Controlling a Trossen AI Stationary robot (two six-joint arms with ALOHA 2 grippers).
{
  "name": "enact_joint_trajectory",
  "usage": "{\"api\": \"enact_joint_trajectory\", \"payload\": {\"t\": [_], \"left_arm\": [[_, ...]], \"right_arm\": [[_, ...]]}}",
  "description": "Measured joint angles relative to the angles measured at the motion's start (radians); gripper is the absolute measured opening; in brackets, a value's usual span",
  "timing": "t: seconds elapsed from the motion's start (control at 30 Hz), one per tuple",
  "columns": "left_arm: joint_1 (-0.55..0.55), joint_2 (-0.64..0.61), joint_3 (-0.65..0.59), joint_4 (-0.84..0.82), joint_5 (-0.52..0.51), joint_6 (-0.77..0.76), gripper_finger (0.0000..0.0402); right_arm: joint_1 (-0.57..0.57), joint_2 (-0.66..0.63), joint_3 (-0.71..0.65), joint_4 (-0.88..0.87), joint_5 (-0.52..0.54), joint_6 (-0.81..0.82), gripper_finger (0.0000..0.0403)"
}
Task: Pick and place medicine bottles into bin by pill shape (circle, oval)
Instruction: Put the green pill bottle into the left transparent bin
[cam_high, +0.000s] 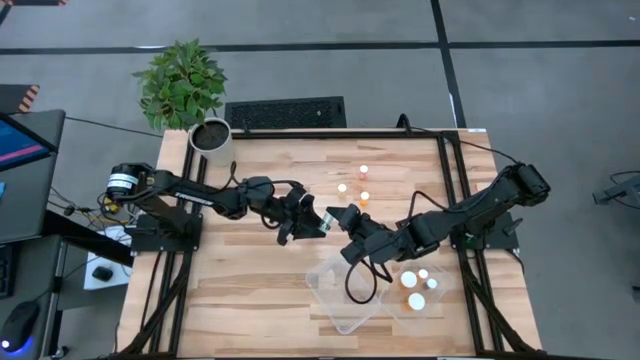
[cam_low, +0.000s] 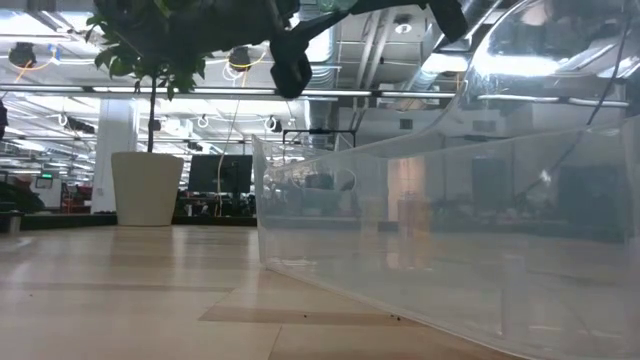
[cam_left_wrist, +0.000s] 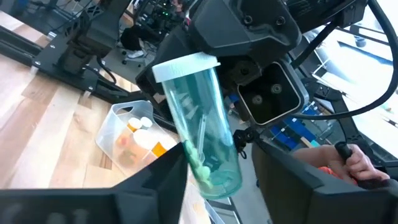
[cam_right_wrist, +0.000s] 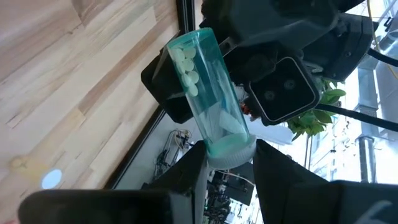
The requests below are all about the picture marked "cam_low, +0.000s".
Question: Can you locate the hanging cord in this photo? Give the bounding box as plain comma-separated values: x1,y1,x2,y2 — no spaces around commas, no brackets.
214,49,269,217

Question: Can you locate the white plant pot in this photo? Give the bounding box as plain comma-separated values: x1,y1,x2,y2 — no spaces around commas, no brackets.
110,151,185,227

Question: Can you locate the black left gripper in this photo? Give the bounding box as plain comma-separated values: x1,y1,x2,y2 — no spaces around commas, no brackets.
189,0,314,99

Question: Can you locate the white square pillar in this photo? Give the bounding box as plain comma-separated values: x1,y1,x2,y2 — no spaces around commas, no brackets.
91,97,139,215

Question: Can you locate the green leafy plant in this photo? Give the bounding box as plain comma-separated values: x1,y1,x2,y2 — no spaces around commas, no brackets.
84,0,209,154

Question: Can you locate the long ceiling light bar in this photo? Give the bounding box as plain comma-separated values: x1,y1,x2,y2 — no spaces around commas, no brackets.
0,83,457,102

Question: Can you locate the black ceiling device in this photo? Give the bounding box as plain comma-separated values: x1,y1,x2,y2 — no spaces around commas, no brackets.
227,45,253,72

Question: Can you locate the black aluminium table frame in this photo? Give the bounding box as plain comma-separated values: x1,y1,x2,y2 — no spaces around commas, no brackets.
0,212,259,234

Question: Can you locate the clear plastic bin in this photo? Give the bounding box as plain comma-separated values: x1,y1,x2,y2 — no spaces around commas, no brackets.
251,0,640,360

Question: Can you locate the large silver ventilation duct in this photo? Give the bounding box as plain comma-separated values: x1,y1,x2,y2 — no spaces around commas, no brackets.
399,14,501,96

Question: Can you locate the silver spiral ventilation duct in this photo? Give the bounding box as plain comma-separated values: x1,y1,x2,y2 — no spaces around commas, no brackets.
284,9,347,151

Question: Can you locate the black background monitor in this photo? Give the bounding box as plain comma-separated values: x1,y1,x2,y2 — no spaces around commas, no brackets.
188,154,254,195

